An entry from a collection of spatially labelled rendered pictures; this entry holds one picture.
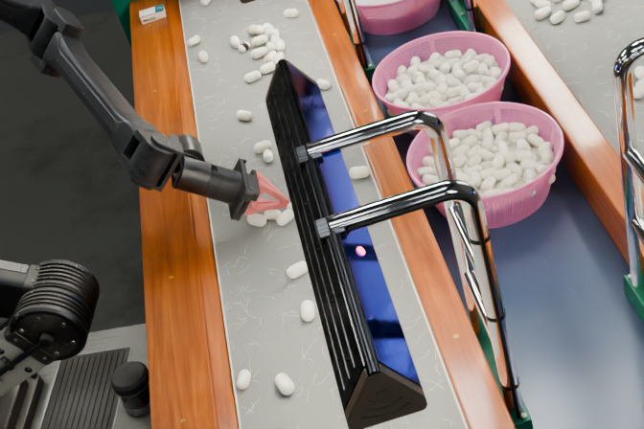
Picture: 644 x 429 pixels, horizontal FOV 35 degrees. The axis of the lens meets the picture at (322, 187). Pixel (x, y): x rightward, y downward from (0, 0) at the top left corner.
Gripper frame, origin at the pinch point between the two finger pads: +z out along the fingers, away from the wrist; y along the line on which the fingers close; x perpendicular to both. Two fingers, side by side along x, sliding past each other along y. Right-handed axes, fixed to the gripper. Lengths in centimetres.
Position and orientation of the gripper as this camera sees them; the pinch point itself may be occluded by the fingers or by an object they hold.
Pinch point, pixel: (284, 202)
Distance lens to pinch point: 178.4
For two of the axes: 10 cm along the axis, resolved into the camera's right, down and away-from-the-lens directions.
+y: -1.7, -5.7, 8.0
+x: -4.3, 7.8, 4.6
